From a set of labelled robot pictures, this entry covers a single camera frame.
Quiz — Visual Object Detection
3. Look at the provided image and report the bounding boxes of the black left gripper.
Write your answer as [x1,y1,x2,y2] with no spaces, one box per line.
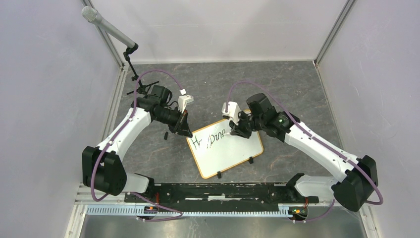
[155,107,193,138]

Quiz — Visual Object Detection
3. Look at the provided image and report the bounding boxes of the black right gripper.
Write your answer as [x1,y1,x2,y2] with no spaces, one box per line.
[229,110,265,139]

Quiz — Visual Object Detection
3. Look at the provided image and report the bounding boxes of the yellow framed whiteboard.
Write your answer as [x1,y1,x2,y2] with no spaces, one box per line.
[186,119,264,179]

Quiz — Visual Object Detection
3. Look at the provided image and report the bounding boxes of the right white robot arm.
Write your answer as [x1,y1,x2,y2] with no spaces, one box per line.
[222,93,383,212]

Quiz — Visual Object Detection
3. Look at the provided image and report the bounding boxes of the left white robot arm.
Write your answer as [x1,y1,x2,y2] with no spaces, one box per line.
[82,85,194,202]

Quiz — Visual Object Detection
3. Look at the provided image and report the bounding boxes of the black microphone stand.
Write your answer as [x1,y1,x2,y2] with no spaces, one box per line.
[123,43,160,96]

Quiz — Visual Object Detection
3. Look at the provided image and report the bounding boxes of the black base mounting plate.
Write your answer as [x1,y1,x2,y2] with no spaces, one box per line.
[142,182,319,212]

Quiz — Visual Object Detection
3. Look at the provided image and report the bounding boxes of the grey microphone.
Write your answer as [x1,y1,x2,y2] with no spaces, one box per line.
[81,6,138,48]

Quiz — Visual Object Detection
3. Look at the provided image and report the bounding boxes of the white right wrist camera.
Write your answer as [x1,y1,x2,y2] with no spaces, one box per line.
[222,101,241,125]

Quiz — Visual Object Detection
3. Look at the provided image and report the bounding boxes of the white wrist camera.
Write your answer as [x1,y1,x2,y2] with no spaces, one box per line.
[177,89,194,112]
[222,101,241,125]

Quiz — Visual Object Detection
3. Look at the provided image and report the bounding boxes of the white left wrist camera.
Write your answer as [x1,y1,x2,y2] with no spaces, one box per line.
[177,89,194,112]

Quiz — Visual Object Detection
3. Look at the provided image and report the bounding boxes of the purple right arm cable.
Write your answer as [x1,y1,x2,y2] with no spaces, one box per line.
[226,80,384,223]

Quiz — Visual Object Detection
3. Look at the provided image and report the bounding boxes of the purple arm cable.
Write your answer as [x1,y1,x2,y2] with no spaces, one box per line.
[91,69,187,223]
[226,80,384,223]

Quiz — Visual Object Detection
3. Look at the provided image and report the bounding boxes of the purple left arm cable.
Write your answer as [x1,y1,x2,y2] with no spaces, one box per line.
[91,69,187,223]

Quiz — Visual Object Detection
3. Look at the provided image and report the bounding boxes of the slotted cable duct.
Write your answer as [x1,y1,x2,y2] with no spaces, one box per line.
[86,205,291,218]

